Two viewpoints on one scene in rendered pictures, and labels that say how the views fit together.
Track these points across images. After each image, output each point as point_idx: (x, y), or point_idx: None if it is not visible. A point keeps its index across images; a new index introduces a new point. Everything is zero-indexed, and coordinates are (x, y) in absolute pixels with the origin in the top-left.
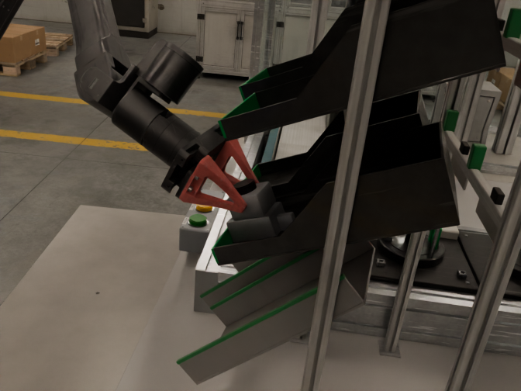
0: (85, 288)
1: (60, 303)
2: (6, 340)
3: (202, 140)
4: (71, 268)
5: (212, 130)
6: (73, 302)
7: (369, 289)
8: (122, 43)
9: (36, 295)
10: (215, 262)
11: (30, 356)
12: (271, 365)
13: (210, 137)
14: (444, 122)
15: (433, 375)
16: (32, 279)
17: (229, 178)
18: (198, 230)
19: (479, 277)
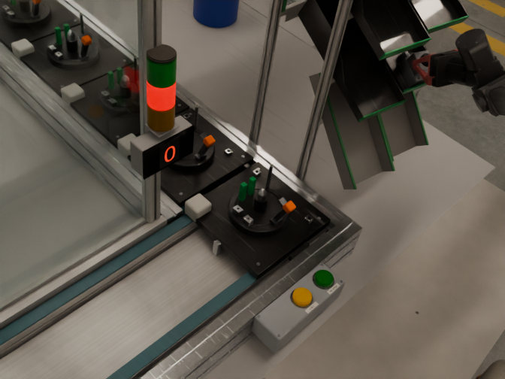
0: (425, 324)
1: (449, 316)
2: (491, 301)
3: (455, 52)
4: (431, 359)
5: (445, 55)
6: (439, 313)
7: (257, 149)
8: (497, 89)
9: (467, 337)
10: (342, 225)
11: (476, 278)
12: (331, 189)
13: (449, 53)
14: (284, 7)
15: (246, 135)
16: (469, 362)
17: (426, 73)
18: (330, 269)
19: (175, 112)
